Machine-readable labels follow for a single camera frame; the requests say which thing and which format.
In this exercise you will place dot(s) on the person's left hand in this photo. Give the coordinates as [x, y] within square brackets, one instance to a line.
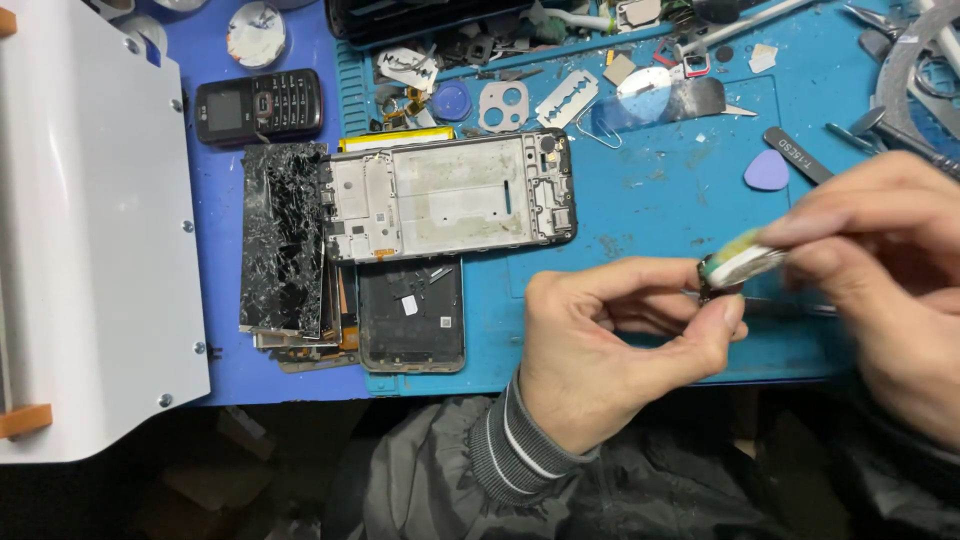
[600, 360]

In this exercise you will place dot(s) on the person's right hand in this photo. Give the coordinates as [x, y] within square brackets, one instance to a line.
[900, 300]

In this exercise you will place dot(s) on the person's right fingers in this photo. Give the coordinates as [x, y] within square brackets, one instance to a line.
[862, 217]

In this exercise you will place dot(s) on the white cleaning brush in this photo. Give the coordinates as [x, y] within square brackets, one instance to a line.
[742, 259]

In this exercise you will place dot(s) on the small black phone component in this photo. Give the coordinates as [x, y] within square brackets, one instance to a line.
[709, 291]

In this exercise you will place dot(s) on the black flat pry tool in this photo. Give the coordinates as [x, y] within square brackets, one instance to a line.
[796, 154]

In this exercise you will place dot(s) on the purple triangular opening pick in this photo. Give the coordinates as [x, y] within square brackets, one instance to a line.
[766, 172]

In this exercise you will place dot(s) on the thin metal pry tool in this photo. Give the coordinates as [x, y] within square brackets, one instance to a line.
[787, 306]

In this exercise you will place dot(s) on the grey tape roll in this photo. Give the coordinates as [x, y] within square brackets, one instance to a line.
[900, 82]

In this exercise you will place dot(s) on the small white card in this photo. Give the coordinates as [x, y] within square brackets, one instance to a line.
[763, 58]

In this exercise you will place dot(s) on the metal tweezers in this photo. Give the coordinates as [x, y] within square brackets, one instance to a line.
[870, 19]

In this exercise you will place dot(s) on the light blue repair mat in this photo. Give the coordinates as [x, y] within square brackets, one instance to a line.
[660, 195]

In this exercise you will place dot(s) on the clear plastic sheet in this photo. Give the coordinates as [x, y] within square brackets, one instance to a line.
[660, 105]

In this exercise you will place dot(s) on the metal paper clip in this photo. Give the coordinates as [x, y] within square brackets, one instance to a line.
[600, 133]

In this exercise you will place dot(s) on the beige square pad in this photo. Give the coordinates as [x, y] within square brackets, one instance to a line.
[619, 69]

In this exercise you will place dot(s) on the silver razor blade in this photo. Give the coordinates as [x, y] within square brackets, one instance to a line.
[409, 67]
[567, 99]

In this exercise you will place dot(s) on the heap of small phone parts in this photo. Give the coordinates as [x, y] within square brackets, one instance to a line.
[517, 41]

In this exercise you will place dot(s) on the silver phone midframe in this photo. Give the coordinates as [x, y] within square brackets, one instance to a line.
[450, 195]

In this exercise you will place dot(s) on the blue round opening pick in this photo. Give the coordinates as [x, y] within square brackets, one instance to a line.
[451, 101]

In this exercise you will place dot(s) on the black phone back cover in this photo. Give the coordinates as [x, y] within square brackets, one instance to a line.
[411, 322]

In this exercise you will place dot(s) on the yellow phone battery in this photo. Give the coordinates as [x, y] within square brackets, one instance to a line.
[396, 139]

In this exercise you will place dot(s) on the stack of old phone panels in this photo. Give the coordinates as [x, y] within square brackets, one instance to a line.
[337, 330]

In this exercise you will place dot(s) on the cracked black phone screen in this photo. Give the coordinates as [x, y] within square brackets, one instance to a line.
[283, 240]

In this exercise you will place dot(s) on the black keypad phone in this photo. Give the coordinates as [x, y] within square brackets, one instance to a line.
[259, 107]

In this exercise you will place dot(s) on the round silver tape roll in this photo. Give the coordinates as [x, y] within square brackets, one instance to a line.
[256, 34]

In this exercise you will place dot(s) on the dark blue desk mat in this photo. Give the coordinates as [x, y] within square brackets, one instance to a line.
[217, 187]

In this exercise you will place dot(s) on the round white container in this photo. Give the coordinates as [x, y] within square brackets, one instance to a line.
[144, 30]

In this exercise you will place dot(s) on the white metal machine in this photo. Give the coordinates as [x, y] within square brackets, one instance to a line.
[90, 225]

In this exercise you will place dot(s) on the grey camera lens bezel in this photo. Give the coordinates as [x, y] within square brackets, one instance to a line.
[504, 107]

